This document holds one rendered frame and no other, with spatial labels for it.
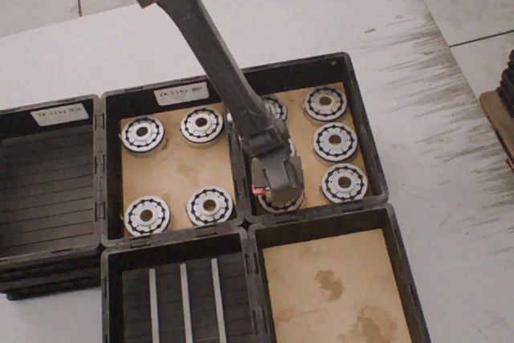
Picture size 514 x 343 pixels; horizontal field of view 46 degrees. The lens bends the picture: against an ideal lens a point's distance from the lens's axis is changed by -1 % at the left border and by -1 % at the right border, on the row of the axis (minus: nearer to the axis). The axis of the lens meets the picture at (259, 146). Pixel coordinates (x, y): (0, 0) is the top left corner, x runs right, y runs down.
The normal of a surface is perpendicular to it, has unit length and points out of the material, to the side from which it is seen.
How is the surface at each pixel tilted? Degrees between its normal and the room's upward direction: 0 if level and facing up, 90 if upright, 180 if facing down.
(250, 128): 75
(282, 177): 16
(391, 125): 0
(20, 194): 0
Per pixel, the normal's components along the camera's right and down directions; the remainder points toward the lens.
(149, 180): -0.09, -0.51
